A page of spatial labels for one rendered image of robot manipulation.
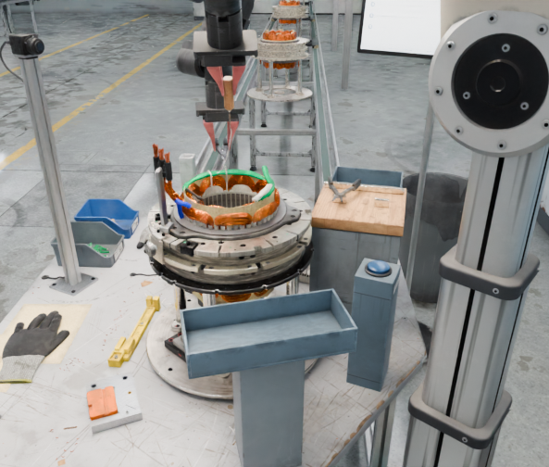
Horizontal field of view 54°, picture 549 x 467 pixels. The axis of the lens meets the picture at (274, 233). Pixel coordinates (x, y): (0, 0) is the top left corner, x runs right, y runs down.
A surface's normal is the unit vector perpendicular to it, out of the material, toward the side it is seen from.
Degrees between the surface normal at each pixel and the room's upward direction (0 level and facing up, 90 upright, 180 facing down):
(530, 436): 0
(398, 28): 83
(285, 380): 90
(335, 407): 0
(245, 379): 90
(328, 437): 0
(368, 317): 90
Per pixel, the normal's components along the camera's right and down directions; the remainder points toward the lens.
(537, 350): 0.00, -0.89
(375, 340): -0.39, 0.43
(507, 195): -0.64, 0.36
